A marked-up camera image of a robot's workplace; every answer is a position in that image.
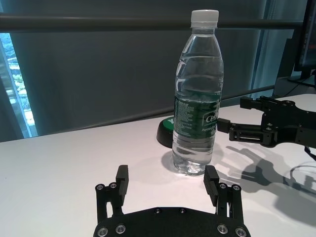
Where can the grey monitor desk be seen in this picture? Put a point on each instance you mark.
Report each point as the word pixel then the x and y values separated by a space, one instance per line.
pixel 284 84

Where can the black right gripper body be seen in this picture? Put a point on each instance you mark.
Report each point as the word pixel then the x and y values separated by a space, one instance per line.
pixel 293 126

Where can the clear water bottle green label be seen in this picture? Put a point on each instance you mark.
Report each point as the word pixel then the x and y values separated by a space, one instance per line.
pixel 197 98

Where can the green YES button black base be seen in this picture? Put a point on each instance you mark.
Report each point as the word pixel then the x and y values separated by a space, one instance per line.
pixel 165 133

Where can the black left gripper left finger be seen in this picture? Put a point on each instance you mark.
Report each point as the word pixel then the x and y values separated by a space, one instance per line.
pixel 122 187

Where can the grey handrail bar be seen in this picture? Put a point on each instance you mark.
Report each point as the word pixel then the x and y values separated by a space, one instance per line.
pixel 98 22

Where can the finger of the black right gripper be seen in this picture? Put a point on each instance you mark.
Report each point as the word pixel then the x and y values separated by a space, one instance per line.
pixel 247 134
pixel 254 103

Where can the black computer monitor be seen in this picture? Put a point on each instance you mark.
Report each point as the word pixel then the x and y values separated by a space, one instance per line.
pixel 308 37

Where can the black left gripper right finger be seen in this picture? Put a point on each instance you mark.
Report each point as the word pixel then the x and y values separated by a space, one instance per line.
pixel 211 187

